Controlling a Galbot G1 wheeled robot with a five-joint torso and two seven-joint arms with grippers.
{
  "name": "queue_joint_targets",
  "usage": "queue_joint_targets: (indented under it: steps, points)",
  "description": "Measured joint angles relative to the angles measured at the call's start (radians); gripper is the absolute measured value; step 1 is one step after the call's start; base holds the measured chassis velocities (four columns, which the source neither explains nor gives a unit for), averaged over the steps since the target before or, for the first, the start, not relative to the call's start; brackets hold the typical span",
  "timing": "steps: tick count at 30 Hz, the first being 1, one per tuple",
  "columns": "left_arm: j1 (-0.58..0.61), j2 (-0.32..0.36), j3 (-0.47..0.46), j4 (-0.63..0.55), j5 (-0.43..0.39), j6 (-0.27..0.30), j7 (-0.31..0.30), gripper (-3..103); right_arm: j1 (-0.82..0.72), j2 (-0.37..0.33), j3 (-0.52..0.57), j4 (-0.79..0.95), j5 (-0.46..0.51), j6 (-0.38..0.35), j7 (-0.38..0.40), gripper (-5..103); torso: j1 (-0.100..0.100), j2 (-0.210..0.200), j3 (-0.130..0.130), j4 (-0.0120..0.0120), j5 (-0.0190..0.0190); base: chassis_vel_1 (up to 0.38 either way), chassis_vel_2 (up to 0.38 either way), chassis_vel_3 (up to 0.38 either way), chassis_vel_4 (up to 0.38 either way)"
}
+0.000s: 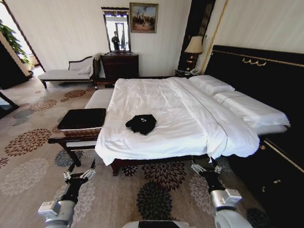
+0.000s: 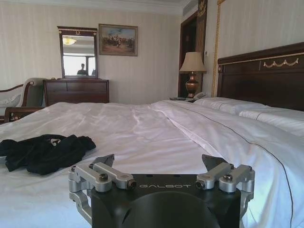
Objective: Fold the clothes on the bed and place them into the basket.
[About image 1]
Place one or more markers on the white chaise longue dark frame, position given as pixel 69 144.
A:
pixel 64 74

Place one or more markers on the dark wood bench white cushion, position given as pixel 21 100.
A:
pixel 98 98

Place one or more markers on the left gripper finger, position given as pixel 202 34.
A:
pixel 67 174
pixel 88 174

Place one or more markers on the white duvet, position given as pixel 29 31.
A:
pixel 171 114

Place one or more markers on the person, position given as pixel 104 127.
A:
pixel 116 40

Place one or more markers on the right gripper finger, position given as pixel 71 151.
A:
pixel 197 168
pixel 217 167

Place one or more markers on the white telephone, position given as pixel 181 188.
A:
pixel 194 70

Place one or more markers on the black crumpled garment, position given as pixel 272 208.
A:
pixel 142 124

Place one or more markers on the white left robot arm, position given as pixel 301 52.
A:
pixel 58 209

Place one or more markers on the dark wooden lattice wall panel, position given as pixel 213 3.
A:
pixel 197 21

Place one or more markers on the black cabinet gold trim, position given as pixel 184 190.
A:
pixel 273 185

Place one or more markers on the dark wooden dresser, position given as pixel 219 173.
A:
pixel 120 66

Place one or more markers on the white mattress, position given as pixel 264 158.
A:
pixel 273 130

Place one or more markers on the dark framed wall mirror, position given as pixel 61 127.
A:
pixel 117 28

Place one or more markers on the table lamp beige shade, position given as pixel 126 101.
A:
pixel 194 45

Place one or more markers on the black headboard gold trim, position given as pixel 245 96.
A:
pixel 261 78

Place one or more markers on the long white pillow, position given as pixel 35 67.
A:
pixel 251 109

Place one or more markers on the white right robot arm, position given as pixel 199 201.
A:
pixel 228 206

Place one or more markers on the gold framed painting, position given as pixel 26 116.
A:
pixel 144 17

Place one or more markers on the dark wooden nightstand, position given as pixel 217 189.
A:
pixel 183 73

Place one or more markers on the green potted plant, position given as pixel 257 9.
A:
pixel 12 40

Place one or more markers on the small white pillow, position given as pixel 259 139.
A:
pixel 211 84

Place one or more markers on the wicker basket black lining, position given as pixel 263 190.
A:
pixel 82 118

